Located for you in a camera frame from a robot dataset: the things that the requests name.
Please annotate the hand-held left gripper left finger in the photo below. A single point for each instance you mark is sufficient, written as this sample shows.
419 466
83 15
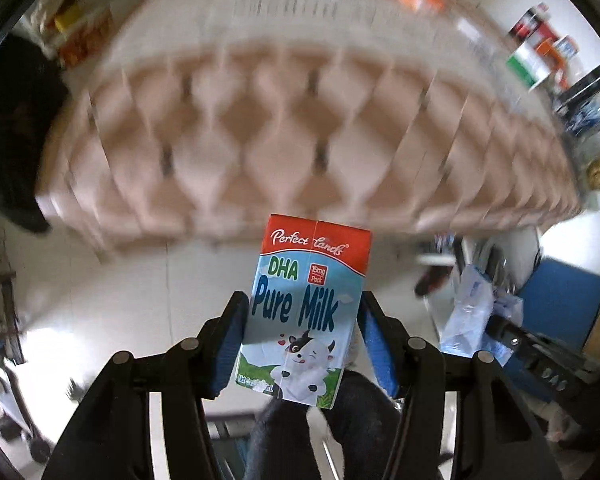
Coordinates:
227 355

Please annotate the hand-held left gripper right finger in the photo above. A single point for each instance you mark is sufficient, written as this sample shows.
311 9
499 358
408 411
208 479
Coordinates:
380 352

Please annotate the clear plastic bag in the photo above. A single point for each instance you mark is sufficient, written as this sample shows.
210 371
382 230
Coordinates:
469 310

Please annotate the milk carton with red top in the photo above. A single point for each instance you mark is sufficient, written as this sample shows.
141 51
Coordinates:
305 310

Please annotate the dark blurred object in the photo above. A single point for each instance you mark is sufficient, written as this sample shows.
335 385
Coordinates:
430 280

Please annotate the wheeled cart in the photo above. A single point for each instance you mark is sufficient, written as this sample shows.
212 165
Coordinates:
12 402

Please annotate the beige tufted sofa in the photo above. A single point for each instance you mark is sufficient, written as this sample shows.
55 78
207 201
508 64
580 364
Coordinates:
300 125

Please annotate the black box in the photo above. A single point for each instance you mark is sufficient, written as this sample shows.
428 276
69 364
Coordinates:
587 85

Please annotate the orange box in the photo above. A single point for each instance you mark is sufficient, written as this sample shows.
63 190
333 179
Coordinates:
551 52

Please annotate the blue and white box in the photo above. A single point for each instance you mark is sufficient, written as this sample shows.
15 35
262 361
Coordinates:
569 49

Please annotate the red and black can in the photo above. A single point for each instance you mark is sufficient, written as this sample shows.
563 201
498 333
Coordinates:
530 22

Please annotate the yellow and orange packets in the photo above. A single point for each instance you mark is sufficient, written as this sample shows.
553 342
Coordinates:
77 27

